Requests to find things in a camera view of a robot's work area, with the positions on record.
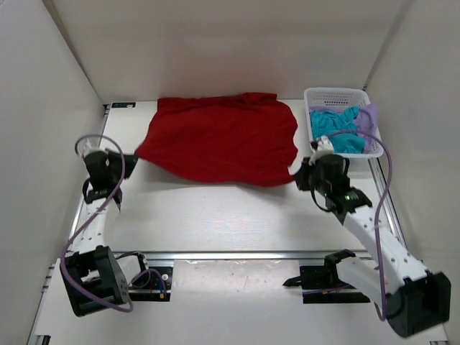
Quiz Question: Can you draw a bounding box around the white plastic laundry basket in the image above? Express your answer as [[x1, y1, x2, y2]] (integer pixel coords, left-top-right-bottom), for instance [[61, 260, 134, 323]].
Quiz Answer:
[[304, 87, 384, 159]]

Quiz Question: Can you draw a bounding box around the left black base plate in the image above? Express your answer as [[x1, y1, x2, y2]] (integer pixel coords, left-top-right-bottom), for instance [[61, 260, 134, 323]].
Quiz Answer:
[[129, 261, 173, 303]]

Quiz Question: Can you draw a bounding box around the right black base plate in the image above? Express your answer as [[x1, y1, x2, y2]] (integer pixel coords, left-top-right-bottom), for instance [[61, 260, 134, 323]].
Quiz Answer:
[[282, 249, 370, 304]]

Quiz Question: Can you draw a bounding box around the small black table label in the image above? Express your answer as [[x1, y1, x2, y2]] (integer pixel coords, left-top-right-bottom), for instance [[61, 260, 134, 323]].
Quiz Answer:
[[111, 102, 136, 109]]

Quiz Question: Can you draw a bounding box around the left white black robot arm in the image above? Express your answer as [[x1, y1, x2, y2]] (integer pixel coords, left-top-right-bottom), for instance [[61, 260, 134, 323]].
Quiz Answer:
[[60, 149, 151, 317]]

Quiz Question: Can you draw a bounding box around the red t shirt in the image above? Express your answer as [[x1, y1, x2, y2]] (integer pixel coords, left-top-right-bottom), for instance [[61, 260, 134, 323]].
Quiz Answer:
[[135, 93, 298, 187]]

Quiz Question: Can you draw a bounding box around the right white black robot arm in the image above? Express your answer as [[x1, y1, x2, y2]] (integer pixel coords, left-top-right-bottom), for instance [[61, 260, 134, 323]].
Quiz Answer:
[[284, 154, 451, 338]]

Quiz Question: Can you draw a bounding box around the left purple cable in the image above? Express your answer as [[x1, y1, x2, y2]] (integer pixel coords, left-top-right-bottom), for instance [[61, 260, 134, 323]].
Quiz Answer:
[[59, 134, 166, 313]]

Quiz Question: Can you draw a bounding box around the aluminium frame rail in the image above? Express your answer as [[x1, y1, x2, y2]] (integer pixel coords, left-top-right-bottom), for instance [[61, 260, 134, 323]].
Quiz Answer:
[[143, 250, 371, 262]]

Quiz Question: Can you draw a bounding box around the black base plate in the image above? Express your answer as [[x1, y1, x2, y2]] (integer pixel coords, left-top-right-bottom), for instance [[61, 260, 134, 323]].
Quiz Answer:
[[282, 249, 370, 304], [129, 261, 173, 303]]

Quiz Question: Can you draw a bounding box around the teal t shirt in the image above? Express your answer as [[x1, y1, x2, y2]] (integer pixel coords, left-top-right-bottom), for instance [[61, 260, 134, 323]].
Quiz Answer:
[[310, 106, 365, 154]]

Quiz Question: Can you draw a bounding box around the lavender t shirt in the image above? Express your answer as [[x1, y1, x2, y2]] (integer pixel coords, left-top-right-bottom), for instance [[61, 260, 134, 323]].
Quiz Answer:
[[354, 103, 379, 153]]

